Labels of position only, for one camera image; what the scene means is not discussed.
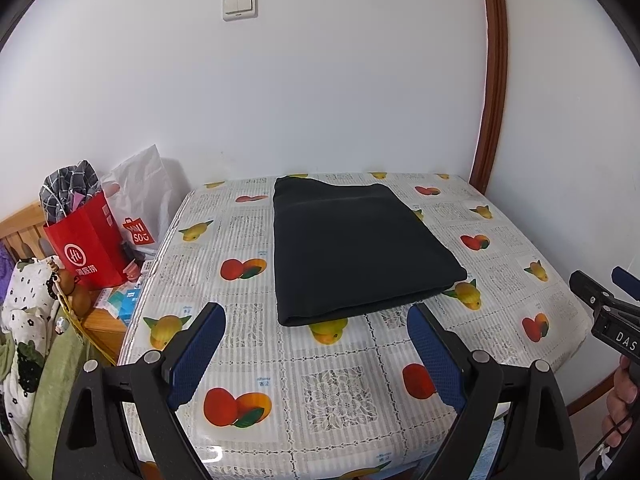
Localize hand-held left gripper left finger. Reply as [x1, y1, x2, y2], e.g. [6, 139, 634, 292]
[51, 301, 227, 480]

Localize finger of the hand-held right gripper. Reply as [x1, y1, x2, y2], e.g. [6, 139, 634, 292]
[611, 266, 640, 303]
[569, 270, 617, 311]

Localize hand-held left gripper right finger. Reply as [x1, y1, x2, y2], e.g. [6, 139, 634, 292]
[406, 302, 571, 480]

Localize black sweatshirt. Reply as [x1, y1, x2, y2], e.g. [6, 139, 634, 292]
[272, 175, 468, 328]

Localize person's right hand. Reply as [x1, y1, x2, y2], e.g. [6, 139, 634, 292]
[601, 357, 640, 453]

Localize brown wooden baseboard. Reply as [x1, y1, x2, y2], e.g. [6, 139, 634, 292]
[565, 385, 608, 416]

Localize wooden nightstand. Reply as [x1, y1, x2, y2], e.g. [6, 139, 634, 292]
[80, 285, 146, 366]

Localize fruit-print tablecloth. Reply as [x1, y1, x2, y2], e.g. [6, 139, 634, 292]
[117, 171, 593, 480]

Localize brown gourd ornament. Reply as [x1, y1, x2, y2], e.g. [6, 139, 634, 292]
[50, 265, 93, 313]

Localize green blanket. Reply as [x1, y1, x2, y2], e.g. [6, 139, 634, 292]
[0, 305, 118, 466]

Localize red paper bag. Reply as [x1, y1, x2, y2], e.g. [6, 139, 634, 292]
[42, 191, 130, 291]

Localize white plastic bag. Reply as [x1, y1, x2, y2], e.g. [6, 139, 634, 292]
[102, 144, 171, 261]

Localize white floral cloth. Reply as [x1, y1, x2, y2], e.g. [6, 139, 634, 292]
[0, 255, 66, 453]

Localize purple cloth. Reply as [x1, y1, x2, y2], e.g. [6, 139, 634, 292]
[0, 240, 12, 301]

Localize grey checkered cloth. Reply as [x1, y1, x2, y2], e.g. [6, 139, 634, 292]
[40, 160, 103, 223]

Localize wooden headboard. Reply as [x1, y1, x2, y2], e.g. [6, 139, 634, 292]
[0, 201, 51, 261]

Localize black cable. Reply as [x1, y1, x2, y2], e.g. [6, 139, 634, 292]
[580, 410, 633, 466]

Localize brown wooden door frame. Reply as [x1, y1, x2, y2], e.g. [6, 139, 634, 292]
[467, 0, 509, 195]

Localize white wall light switch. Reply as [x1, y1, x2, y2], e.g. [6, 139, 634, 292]
[221, 0, 259, 22]

